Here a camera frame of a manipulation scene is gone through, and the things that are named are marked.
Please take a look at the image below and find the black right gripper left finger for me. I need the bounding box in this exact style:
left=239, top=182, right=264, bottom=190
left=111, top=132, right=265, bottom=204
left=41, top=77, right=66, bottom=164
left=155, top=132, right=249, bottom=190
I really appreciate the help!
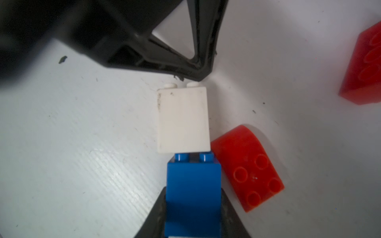
left=135, top=187, right=166, bottom=238

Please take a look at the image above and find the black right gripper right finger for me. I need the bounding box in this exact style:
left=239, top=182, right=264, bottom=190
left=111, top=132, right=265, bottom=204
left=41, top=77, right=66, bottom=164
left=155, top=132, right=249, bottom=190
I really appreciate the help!
left=221, top=189, right=251, bottom=238

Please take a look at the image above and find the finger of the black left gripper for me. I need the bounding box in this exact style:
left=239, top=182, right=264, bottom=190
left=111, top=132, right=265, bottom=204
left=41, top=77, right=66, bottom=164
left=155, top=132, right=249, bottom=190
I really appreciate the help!
left=187, top=1, right=228, bottom=74
left=104, top=30, right=208, bottom=82

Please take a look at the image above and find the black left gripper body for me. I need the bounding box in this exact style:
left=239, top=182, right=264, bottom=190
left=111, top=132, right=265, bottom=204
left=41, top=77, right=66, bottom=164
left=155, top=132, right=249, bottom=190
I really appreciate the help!
left=1, top=1, right=180, bottom=86

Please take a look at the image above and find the blue lego brick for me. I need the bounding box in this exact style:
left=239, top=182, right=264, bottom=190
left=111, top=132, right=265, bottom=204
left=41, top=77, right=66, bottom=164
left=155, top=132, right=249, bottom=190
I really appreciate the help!
left=164, top=152, right=222, bottom=238

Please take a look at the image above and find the white lego brick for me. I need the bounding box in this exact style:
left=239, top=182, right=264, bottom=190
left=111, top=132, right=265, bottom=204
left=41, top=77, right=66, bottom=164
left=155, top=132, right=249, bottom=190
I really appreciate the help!
left=157, top=82, right=211, bottom=154

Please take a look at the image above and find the long red lego brick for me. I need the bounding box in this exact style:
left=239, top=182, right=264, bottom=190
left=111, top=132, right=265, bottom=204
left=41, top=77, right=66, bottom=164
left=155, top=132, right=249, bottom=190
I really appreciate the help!
left=338, top=22, right=381, bottom=105

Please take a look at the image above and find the red curved lego brick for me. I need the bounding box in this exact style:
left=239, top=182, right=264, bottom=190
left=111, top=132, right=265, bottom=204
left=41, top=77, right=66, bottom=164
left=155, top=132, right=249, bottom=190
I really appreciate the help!
left=211, top=125, right=285, bottom=213

